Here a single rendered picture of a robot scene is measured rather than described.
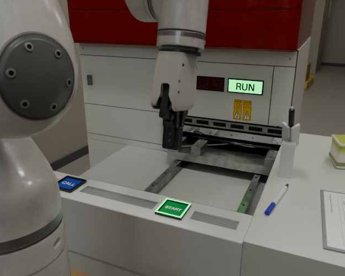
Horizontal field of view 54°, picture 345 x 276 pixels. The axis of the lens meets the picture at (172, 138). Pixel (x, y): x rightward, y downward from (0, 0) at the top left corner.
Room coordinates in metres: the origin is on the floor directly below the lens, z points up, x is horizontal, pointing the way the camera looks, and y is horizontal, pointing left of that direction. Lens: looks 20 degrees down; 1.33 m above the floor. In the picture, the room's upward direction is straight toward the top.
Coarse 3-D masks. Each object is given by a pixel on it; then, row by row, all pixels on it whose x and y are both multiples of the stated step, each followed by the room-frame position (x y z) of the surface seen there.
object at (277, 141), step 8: (184, 128) 1.19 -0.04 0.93; (192, 128) 1.18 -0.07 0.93; (200, 128) 1.16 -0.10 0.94; (208, 128) 1.15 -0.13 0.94; (216, 128) 1.15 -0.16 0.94; (224, 136) 1.13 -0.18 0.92; (232, 136) 1.12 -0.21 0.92; (240, 136) 1.10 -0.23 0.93; (248, 136) 1.09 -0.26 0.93; (256, 136) 1.08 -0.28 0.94; (264, 136) 1.07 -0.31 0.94; (272, 136) 1.07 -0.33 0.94; (192, 144) 1.18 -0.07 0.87; (280, 144) 1.05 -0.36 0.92; (240, 152) 1.10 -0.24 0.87; (248, 152) 1.10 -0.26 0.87
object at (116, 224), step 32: (64, 192) 0.66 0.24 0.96; (96, 192) 0.67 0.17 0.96; (128, 192) 0.66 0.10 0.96; (96, 224) 0.61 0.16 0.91; (128, 224) 0.58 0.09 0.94; (160, 224) 0.55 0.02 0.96; (192, 224) 0.54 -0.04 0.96; (224, 224) 0.55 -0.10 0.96; (96, 256) 0.61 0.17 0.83; (128, 256) 0.58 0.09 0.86; (160, 256) 0.55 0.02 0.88; (192, 256) 0.52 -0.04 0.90; (224, 256) 0.50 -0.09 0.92
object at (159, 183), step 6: (174, 162) 1.06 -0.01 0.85; (180, 162) 1.07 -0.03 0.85; (186, 162) 1.12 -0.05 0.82; (168, 168) 1.01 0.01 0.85; (174, 168) 1.02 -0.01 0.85; (180, 168) 1.07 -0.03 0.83; (162, 174) 0.97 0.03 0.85; (168, 174) 0.98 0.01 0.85; (174, 174) 1.02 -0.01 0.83; (156, 180) 0.93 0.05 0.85; (162, 180) 0.94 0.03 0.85; (168, 180) 0.98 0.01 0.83; (150, 186) 0.89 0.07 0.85; (156, 186) 0.90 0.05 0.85; (162, 186) 0.93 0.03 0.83; (156, 192) 0.90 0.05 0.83
